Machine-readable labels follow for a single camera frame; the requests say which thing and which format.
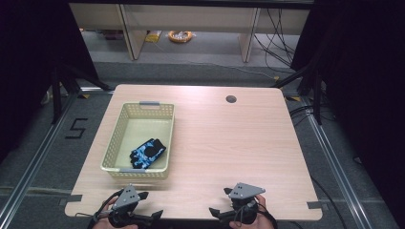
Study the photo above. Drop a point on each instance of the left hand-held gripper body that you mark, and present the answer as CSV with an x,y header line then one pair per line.
x,y
127,197

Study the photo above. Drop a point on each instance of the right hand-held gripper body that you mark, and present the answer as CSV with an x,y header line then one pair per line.
x,y
245,191

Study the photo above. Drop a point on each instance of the blue camouflage glove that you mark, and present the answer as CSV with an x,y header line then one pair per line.
x,y
140,160

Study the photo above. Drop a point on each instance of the cream perforated plastic basket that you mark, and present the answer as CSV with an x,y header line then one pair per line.
x,y
143,130

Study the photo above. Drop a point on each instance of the person's right hand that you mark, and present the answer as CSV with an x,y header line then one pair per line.
x,y
259,222

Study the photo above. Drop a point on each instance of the person's left hand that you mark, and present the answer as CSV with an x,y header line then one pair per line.
x,y
102,225

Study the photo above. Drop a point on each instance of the grey tape strip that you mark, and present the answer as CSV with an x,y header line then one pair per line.
x,y
314,205
74,198

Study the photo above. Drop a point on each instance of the dark round table grommet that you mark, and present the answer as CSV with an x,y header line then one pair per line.
x,y
231,99

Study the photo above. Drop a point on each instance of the black metal stand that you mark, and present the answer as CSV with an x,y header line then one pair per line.
x,y
316,95
56,95

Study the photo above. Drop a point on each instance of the yellow packet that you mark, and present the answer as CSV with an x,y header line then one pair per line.
x,y
153,37

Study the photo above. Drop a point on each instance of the black curtain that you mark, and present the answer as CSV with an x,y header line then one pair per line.
x,y
359,79
28,63

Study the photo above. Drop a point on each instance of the aluminium floor rail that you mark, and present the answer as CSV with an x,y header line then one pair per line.
x,y
334,165
35,162

